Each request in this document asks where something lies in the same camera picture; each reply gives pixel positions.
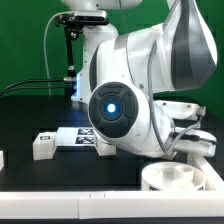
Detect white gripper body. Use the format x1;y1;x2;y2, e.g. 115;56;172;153
174;129;217;157

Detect black camera on stand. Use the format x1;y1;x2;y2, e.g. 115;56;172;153
55;10;109;97

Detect white marker sheet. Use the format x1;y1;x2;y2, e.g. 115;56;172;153
56;127;94;146

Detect black cables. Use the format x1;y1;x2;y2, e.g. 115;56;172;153
0;78;73;98

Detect white round stool seat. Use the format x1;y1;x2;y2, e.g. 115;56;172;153
141;162;206;191

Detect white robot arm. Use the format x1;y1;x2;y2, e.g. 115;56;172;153
62;0;217;158

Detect grey camera cable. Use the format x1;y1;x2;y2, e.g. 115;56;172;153
43;11;73;97

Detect white workspace border frame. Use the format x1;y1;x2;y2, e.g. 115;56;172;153
0;155;224;219

